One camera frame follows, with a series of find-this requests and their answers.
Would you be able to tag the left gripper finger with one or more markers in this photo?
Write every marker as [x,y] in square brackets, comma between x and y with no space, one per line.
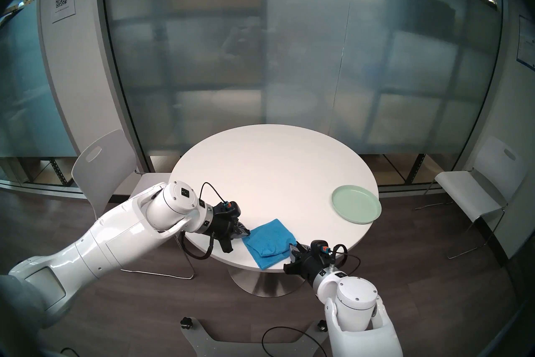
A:
[243,229]
[242,235]

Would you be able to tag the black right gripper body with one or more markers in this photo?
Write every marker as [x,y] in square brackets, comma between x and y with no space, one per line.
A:
[309,266]

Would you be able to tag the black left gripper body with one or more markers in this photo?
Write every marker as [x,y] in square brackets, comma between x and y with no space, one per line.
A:
[223,230]

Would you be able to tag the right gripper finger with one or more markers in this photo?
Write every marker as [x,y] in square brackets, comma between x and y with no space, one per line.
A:
[294,260]
[299,248]

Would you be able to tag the blue microfiber napkin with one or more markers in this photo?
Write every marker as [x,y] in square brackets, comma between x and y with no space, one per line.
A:
[271,243]

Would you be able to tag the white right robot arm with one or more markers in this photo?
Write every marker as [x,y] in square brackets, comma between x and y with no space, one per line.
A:
[359,314]

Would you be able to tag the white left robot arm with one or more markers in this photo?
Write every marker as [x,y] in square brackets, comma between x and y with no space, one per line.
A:
[117,235]

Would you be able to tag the pale green round plate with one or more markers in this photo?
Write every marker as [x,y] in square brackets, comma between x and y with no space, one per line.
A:
[357,203]

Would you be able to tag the black star knob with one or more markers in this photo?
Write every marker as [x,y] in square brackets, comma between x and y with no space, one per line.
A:
[322,325]
[186,323]

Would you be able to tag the white chair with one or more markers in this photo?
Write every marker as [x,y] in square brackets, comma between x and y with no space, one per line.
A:
[104,163]
[493,176]

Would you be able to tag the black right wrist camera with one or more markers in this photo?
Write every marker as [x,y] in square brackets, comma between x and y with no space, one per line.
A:
[321,248]

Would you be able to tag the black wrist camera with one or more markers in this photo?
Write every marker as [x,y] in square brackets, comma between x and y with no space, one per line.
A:
[228,209]
[321,248]

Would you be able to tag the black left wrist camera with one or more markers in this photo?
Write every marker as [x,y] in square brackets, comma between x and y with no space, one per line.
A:
[228,209]

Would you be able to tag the steel table pedestal base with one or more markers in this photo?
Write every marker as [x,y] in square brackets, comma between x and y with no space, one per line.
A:
[267,283]

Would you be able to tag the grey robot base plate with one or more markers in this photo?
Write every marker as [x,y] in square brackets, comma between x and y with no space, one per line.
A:
[196,339]

